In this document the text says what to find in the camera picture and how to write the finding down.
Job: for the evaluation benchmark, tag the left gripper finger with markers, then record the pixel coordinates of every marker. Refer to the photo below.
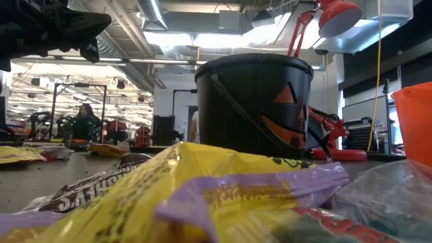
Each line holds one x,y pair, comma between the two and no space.
84,23
90,50

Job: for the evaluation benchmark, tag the yellow Sour Patch candy packet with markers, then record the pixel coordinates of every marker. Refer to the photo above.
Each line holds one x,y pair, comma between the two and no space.
256,179
17,154
202,158
106,149

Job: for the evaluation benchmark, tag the silver red candy wrapper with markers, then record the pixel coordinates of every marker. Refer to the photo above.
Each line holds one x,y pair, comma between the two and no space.
55,152

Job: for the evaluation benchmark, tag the brown Hershey's chocolate bar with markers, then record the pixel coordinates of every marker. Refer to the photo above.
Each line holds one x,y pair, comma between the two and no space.
84,192

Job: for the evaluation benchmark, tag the black jack-o-lantern bucket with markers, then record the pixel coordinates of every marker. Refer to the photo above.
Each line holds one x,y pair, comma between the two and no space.
236,111

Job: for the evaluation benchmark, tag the red green candy packet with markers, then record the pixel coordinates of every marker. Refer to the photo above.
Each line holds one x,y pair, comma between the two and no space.
337,226

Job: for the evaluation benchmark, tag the clear candy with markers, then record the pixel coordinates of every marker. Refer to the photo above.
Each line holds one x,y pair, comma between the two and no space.
388,192

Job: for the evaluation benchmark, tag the person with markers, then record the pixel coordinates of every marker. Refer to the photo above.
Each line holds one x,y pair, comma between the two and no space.
195,126
86,125

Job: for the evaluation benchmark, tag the red storage bins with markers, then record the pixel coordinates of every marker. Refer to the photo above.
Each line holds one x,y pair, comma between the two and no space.
143,136

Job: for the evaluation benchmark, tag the red desk lamp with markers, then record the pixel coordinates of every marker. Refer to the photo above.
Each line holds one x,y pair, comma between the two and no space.
337,13

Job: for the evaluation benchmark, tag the black perforated box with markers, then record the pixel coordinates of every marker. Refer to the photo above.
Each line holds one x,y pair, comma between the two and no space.
359,136

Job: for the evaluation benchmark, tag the black pole stand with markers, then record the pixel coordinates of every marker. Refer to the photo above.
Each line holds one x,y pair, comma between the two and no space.
386,118

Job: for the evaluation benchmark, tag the orange jack-o-lantern bucket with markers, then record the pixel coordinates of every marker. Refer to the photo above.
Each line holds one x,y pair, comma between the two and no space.
415,125

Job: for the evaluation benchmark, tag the black frame stand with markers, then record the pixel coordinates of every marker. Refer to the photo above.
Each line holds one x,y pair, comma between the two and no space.
103,108
173,101

